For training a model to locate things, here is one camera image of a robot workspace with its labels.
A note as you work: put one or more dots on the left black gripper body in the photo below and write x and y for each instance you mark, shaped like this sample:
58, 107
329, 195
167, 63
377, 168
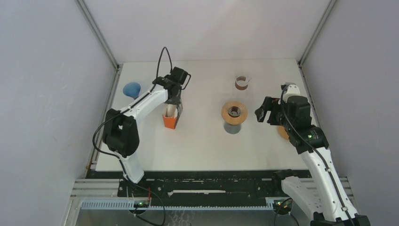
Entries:
175, 100

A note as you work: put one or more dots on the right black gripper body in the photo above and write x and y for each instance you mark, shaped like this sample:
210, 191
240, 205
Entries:
275, 117

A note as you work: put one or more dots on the grey glass carafe brown band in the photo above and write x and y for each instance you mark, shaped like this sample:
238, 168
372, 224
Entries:
232, 129

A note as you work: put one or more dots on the wooden dripper ring holder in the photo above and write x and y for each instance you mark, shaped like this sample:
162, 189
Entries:
230, 120

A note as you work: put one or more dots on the orange coffee filter box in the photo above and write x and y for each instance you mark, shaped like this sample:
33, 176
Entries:
171, 123

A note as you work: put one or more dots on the white paper coffee filter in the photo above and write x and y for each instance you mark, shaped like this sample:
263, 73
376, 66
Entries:
172, 111

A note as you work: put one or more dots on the clear glass dripper cone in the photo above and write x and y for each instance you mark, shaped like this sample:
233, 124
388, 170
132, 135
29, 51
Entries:
234, 111

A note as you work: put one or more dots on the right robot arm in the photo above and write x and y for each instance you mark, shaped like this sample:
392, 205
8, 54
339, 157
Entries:
332, 206

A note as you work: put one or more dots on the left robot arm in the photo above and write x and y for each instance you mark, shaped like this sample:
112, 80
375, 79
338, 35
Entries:
121, 133

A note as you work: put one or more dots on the blue ribbed dripper cone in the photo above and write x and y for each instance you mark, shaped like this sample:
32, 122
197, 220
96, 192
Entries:
132, 90

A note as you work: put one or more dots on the clear glass carafe brown band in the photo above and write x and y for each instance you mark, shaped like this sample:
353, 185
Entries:
242, 82

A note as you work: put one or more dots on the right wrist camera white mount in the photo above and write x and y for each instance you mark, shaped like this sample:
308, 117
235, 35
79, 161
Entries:
289, 89

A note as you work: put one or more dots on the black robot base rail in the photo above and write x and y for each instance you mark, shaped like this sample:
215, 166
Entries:
248, 188

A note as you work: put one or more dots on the right aluminium frame post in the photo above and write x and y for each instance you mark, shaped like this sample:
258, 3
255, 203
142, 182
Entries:
324, 18

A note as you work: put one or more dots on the aluminium frame post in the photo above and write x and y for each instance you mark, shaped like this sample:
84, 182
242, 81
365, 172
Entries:
324, 18
83, 7

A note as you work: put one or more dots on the left aluminium frame post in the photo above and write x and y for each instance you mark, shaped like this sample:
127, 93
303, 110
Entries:
83, 7

